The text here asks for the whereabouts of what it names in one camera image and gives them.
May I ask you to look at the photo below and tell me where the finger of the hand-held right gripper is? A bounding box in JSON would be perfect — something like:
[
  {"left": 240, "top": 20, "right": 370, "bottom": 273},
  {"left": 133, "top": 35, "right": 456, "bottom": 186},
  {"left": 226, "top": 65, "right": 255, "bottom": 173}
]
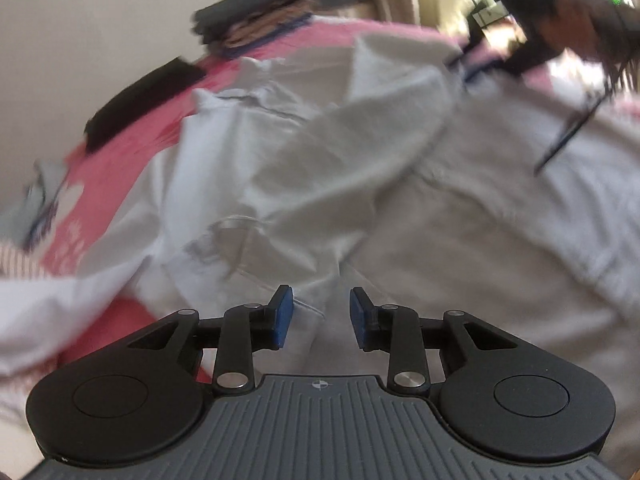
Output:
[{"left": 445, "top": 37, "right": 507, "bottom": 82}]

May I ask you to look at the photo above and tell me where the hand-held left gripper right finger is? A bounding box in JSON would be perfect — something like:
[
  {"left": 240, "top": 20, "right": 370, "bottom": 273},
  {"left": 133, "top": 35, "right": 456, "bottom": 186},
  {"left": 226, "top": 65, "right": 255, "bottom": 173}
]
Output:
[{"left": 349, "top": 286, "right": 519, "bottom": 395}]

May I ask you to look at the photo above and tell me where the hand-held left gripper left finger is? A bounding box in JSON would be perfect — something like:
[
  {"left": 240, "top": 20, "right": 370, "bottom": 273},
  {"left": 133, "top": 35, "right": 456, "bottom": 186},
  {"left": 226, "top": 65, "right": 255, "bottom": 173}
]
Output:
[{"left": 126, "top": 284, "right": 296, "bottom": 395}]

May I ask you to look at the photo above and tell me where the white shirt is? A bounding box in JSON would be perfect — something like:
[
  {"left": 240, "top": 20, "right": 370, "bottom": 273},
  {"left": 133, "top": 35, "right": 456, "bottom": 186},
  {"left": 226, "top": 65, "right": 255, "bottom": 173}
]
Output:
[{"left": 0, "top": 22, "right": 640, "bottom": 381}]

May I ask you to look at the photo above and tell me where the person's right hand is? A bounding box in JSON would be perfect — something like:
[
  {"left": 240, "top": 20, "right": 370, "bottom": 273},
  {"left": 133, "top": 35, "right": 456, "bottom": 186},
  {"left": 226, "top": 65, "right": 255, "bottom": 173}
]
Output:
[{"left": 542, "top": 0, "right": 608, "bottom": 58}]

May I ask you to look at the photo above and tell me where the blue folded garment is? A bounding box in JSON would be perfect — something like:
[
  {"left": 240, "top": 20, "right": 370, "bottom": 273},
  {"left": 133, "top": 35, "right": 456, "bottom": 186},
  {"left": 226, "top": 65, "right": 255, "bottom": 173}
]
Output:
[{"left": 220, "top": 15, "right": 321, "bottom": 58}]

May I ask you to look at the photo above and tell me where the beige folded garment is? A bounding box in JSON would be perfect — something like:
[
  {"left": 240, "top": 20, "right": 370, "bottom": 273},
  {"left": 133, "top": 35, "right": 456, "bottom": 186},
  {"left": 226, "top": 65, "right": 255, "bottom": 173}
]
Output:
[{"left": 225, "top": 2, "right": 313, "bottom": 48}]

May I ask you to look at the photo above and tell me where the pink floral blanket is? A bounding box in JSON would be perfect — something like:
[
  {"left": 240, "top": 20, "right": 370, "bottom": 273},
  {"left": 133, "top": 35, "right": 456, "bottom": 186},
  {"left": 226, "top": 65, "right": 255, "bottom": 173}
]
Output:
[{"left": 35, "top": 12, "right": 640, "bottom": 386}]

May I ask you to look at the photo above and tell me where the dark grey folded garment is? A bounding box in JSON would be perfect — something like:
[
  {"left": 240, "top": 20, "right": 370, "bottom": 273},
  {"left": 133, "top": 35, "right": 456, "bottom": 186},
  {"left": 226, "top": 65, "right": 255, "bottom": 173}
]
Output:
[{"left": 192, "top": 0, "right": 313, "bottom": 36}]

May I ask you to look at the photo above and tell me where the black folded garment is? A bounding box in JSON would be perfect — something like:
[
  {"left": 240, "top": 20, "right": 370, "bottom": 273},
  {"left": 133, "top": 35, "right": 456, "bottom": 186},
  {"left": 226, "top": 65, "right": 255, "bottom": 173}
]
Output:
[{"left": 85, "top": 57, "right": 208, "bottom": 153}]

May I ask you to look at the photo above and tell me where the pink white checked garment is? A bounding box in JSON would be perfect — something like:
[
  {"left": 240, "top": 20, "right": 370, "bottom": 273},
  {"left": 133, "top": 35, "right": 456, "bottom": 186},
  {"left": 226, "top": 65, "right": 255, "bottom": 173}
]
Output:
[{"left": 0, "top": 240, "right": 51, "bottom": 281}]

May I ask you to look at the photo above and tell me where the grey-blue knit garment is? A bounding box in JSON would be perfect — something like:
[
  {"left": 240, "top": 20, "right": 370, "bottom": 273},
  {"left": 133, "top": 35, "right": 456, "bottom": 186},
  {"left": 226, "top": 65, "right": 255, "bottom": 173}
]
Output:
[{"left": 0, "top": 160, "right": 66, "bottom": 248}]

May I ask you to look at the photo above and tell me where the black cable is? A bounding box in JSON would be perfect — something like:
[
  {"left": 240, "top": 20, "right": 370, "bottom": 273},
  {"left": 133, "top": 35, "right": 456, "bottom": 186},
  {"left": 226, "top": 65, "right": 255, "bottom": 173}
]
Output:
[{"left": 532, "top": 92, "right": 608, "bottom": 177}]

